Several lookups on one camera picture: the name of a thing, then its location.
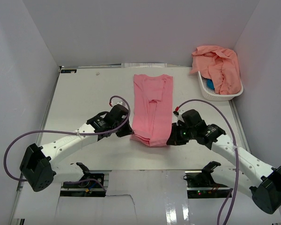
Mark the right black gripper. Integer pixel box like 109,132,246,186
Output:
167,122,196,146

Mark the white plastic basket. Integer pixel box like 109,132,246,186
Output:
196,71,244,101

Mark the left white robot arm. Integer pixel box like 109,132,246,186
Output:
20,104,133,192

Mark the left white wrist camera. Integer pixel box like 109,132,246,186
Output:
109,99,124,107

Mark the salmon orange t shirt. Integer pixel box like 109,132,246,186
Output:
190,45,241,95

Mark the pink t shirt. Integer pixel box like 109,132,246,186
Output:
130,74,173,147

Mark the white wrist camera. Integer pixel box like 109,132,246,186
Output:
109,99,124,107
173,106,185,125

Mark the blue cloth in basket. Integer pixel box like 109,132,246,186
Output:
206,79,215,90

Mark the black label sticker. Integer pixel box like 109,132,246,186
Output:
60,69,77,74

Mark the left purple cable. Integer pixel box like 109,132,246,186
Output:
3,95,131,192

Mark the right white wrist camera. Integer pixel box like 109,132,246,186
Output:
173,106,185,125

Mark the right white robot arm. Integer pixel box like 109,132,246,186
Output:
167,109,281,214

